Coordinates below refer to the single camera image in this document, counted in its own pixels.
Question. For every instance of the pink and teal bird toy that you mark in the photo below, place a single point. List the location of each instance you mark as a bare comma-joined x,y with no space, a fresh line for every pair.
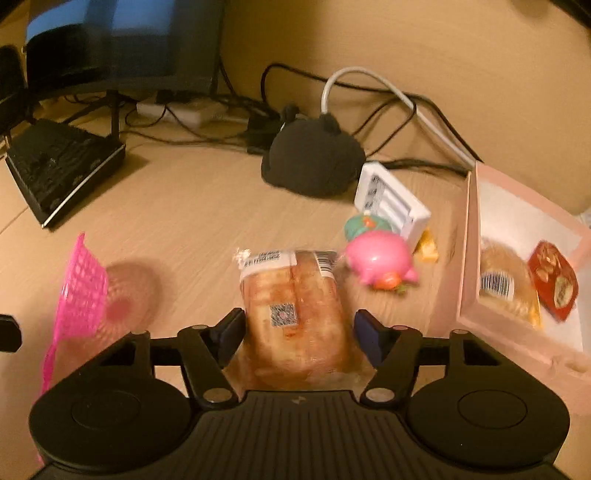
379,257

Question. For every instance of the red snack packet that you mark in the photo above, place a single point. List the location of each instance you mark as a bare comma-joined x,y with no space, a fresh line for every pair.
554,279

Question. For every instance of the black power adapter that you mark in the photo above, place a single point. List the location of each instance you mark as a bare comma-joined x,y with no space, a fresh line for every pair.
260,133

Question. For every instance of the black computer monitor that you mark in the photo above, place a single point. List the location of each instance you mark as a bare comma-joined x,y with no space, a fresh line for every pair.
83,46

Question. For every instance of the round bun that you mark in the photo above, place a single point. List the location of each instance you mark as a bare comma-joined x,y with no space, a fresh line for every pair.
506,283

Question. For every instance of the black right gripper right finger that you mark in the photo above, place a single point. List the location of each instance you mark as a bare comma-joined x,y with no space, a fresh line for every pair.
393,352

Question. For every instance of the black plush toy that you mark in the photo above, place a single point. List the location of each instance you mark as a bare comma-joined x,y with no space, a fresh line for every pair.
313,157

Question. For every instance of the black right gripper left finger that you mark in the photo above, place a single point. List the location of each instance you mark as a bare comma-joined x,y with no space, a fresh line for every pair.
204,352

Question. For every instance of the black keyboard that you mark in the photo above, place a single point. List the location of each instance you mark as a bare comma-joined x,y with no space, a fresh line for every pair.
56,165

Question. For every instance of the white power strip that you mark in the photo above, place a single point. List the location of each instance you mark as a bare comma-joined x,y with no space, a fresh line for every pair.
193,114

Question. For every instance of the packaged sliced bread loaf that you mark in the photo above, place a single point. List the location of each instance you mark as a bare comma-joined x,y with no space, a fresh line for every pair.
298,336

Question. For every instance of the pink cardboard box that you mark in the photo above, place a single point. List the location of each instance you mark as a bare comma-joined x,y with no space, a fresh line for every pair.
498,207

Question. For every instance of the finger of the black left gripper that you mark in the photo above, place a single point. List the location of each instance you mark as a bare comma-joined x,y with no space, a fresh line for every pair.
10,334

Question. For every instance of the white battery charger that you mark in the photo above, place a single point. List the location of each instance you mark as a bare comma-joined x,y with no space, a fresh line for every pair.
381,194

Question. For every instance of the pink plastic toy strainer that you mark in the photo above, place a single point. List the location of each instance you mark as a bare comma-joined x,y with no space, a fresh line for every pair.
80,307

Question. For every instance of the small yellow toy piece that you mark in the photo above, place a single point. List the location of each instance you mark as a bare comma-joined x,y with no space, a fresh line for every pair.
427,249

